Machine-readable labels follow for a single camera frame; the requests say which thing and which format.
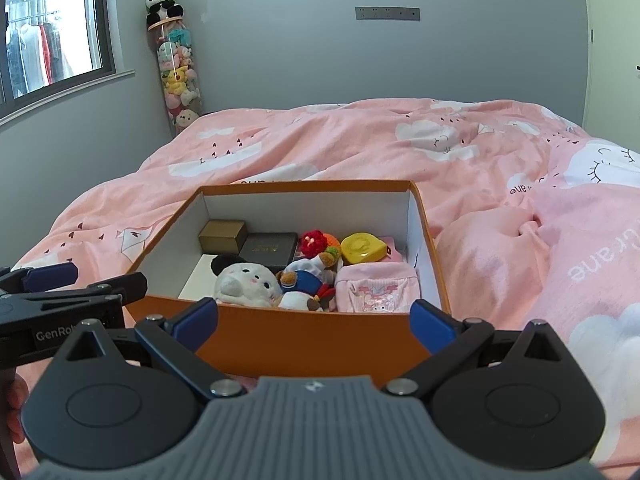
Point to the grey wall socket strip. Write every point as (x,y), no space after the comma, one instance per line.
(387,14)

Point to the red crochet flower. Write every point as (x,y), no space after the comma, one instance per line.
(312,242)

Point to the orange crochet flower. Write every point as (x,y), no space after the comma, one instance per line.
(332,245)

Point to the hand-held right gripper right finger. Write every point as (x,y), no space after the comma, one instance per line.
(430,322)

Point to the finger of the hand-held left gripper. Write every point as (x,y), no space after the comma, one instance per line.
(50,277)
(132,287)

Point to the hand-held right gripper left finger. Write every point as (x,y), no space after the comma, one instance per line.
(197,325)

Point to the pink printed blanket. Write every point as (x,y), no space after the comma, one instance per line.
(500,200)

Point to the small tan box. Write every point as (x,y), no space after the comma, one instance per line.
(222,237)

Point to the yellow tape measure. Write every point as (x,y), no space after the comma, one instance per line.
(365,247)

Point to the duck plush toy blue outfit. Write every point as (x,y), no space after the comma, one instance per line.
(302,282)

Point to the pink printed fabric pouch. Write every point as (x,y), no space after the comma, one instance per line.
(375,287)

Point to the white door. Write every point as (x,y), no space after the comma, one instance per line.
(615,35)

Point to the white panda plush toy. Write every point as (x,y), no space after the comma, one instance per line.
(245,282)

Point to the clear tube of plush toys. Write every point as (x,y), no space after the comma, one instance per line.
(177,80)

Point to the hanging clothes outside window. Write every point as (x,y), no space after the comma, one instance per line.
(35,55)

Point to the window with dark frame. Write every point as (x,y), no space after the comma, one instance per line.
(50,25)

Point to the black box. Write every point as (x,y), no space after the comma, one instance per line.
(267,252)

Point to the white rectangular box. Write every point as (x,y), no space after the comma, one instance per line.
(197,280)

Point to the black white panda plush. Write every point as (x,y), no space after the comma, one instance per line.
(164,2)

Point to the person's left hand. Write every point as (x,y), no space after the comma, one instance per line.
(12,405)

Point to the orange cardboard box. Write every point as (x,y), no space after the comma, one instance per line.
(300,340)

